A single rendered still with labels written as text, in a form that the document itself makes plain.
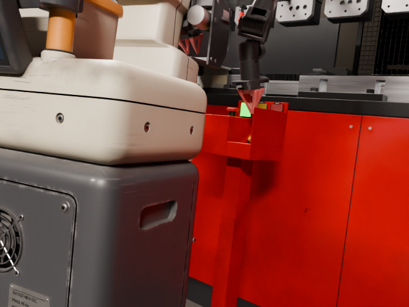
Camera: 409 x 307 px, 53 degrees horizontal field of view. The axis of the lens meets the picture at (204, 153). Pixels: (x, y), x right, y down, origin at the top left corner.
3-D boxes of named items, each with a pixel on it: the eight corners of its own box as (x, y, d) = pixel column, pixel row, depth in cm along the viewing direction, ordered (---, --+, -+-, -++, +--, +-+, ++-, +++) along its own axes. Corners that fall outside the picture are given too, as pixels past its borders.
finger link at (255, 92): (271, 111, 123) (269, 80, 121) (256, 115, 119) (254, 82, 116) (253, 110, 128) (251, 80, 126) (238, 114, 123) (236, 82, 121)
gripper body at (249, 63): (270, 84, 122) (269, 58, 120) (248, 88, 115) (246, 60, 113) (252, 84, 126) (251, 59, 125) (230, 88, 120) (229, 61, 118)
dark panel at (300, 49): (167, 97, 275) (173, 30, 272) (168, 97, 277) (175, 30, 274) (328, 106, 204) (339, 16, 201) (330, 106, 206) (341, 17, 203)
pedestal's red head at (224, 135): (200, 151, 131) (206, 94, 130) (234, 153, 142) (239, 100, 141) (249, 160, 117) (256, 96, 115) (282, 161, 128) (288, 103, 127)
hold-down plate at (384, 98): (296, 98, 151) (297, 91, 151) (303, 100, 155) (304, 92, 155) (381, 103, 132) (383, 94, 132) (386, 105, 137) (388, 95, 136)
